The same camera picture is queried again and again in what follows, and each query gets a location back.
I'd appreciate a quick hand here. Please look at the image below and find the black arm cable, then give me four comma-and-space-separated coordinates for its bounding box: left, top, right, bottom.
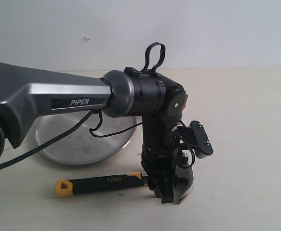
0, 109, 145, 175

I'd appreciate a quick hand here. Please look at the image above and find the yellow black claw hammer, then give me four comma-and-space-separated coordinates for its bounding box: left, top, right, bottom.
54, 151, 195, 204

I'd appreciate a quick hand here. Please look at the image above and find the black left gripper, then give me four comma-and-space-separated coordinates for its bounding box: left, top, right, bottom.
142, 125, 179, 204

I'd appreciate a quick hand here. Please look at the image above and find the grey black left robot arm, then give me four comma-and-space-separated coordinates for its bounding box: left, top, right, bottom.
0, 63, 187, 203

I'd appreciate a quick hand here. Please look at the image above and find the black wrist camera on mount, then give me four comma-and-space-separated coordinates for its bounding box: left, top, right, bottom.
174, 120, 214, 159

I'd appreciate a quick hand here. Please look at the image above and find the round stainless steel plate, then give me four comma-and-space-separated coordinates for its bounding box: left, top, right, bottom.
35, 112, 137, 165

